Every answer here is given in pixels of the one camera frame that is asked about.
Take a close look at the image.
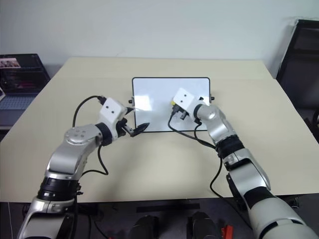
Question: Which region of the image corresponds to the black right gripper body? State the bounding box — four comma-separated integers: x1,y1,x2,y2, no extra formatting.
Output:
170,104,190,122

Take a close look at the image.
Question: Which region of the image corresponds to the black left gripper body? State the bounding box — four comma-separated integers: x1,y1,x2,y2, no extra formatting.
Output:
116,118,135,138

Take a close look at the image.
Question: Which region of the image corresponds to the black framed whiteboard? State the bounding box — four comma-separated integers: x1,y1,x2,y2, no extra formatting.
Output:
128,76,216,133

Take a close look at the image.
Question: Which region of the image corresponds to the dark rounded shape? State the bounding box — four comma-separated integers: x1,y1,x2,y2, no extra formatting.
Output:
186,211,218,239
129,215,160,239

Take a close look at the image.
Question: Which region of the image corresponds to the open laptop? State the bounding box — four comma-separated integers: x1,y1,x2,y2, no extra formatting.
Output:
0,53,51,111

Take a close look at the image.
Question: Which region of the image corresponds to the red tool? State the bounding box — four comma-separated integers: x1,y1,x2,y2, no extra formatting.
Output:
218,223,235,239

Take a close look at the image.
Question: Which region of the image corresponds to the black chair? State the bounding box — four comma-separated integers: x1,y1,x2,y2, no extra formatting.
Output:
276,18,319,112

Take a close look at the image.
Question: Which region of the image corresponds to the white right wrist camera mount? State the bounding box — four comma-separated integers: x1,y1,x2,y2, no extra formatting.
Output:
172,87,201,118

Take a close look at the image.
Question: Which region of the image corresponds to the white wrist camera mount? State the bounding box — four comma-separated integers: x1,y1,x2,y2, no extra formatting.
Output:
172,87,201,118
99,98,127,139

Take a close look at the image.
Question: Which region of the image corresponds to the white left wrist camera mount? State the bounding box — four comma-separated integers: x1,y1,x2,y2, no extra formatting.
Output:
99,98,127,139

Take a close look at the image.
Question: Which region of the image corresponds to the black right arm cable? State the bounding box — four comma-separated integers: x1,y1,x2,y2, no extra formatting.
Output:
167,109,235,199

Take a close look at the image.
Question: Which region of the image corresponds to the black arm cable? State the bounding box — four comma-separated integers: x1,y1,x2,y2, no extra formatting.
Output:
72,95,109,175
167,109,235,199

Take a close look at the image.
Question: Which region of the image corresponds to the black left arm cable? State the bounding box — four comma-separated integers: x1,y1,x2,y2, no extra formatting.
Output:
72,95,109,175

